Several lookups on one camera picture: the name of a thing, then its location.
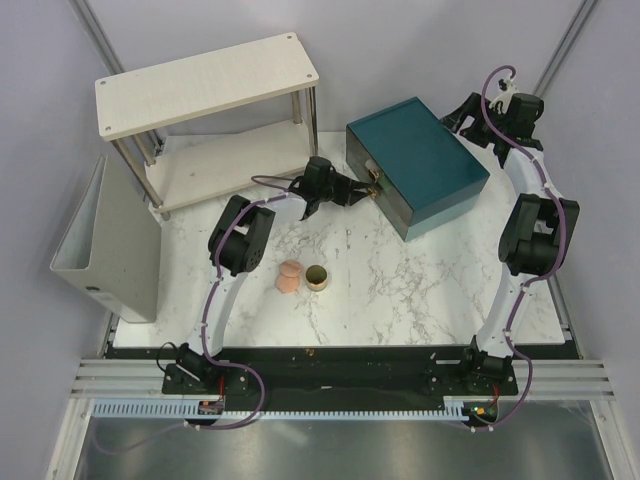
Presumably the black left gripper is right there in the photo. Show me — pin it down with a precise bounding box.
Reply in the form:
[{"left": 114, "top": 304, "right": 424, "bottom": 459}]
[{"left": 319, "top": 172, "right": 371, "bottom": 210}]

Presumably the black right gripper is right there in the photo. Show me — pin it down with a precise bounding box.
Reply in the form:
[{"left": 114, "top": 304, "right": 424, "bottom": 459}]
[{"left": 438, "top": 93, "right": 508, "bottom": 150}]

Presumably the clear drawer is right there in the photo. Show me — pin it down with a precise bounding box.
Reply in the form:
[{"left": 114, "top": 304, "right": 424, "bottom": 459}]
[
  {"left": 348, "top": 163, "right": 412, "bottom": 242},
  {"left": 346, "top": 129, "right": 413, "bottom": 225}
]

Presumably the teal drawer cabinet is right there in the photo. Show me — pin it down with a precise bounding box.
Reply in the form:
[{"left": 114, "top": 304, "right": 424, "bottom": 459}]
[{"left": 346, "top": 97, "right": 490, "bottom": 242}]

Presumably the gold cream jar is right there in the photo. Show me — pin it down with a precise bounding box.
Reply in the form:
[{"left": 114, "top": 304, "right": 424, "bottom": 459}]
[{"left": 305, "top": 265, "right": 329, "bottom": 292}]

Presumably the pink makeup sponge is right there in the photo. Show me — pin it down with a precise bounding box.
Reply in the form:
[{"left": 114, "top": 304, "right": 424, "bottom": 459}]
[{"left": 275, "top": 260, "right": 303, "bottom": 294}]

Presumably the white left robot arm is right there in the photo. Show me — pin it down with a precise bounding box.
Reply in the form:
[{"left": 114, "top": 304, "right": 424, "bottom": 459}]
[{"left": 174, "top": 156, "right": 374, "bottom": 393}]

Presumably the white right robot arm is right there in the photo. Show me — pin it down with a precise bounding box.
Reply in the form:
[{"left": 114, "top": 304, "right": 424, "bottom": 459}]
[{"left": 441, "top": 92, "right": 580, "bottom": 359}]

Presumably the white two-tier shelf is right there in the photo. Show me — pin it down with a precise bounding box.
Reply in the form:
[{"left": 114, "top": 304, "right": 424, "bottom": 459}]
[{"left": 94, "top": 32, "right": 321, "bottom": 221}]

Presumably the grey file holder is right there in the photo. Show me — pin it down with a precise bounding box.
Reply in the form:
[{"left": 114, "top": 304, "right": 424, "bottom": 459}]
[{"left": 50, "top": 156, "right": 161, "bottom": 324}]

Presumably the aluminium frame rail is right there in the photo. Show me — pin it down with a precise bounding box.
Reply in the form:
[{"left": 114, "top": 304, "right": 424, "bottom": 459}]
[{"left": 509, "top": 0, "right": 601, "bottom": 146}]

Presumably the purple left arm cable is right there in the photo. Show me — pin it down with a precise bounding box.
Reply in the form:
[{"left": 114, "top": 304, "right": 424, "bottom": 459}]
[{"left": 92, "top": 173, "right": 301, "bottom": 455}]

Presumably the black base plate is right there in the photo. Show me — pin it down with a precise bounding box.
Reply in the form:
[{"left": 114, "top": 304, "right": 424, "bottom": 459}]
[{"left": 162, "top": 344, "right": 518, "bottom": 397}]

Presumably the white slotted cable duct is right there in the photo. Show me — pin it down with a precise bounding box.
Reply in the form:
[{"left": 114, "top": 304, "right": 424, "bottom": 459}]
[{"left": 92, "top": 398, "right": 499, "bottom": 421}]

